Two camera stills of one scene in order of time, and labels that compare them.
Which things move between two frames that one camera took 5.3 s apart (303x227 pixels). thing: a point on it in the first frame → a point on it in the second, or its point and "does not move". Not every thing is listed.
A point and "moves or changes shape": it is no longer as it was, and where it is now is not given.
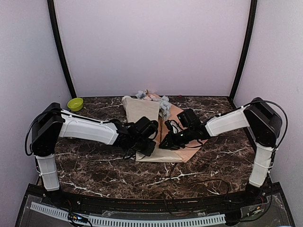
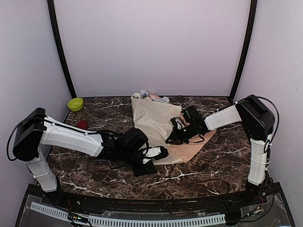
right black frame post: x=252 y=25 does not move
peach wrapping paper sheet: x=137 y=109 moves or changes shape
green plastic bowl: x=75 y=104 does not move
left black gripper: x=148 y=152 → x=145 y=170
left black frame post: x=51 y=6 does not move
